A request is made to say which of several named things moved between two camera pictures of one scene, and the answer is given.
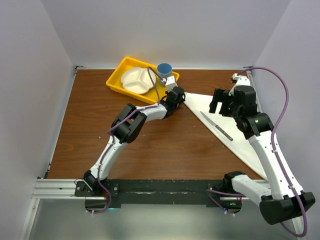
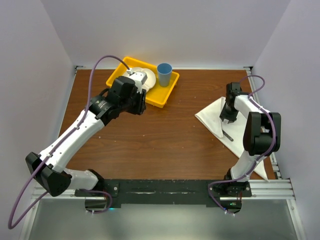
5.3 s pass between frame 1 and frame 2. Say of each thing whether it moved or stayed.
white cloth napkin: moved
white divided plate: stayed
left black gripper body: moved
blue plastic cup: stayed
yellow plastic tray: stayed
